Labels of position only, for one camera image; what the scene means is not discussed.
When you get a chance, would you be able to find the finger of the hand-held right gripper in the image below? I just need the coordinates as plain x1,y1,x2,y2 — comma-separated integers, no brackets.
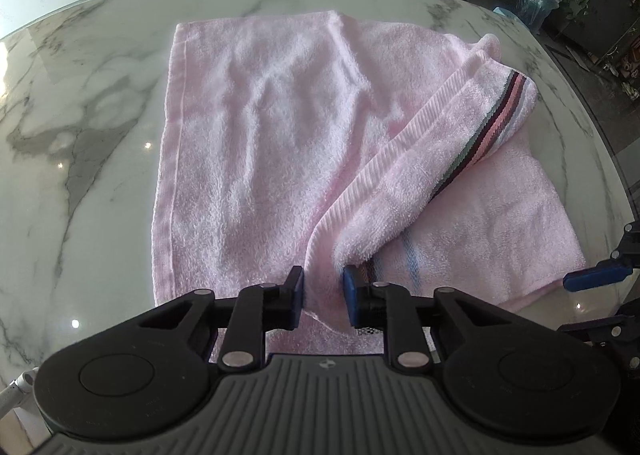
563,222,640,292
555,307,640,353

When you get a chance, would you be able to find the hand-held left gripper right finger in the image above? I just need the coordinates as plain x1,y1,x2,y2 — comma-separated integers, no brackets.
342,266,521,370

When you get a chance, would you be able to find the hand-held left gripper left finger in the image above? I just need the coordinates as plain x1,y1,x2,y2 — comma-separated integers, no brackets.
137,265,305,370

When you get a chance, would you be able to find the pink striped towel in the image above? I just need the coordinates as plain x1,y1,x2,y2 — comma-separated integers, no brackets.
150,9,587,370

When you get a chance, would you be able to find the dark cabinet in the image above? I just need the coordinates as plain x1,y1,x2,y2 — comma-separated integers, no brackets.
545,0,640,101

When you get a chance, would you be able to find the white metal tube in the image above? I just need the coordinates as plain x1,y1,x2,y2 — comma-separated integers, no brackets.
0,369,38,411

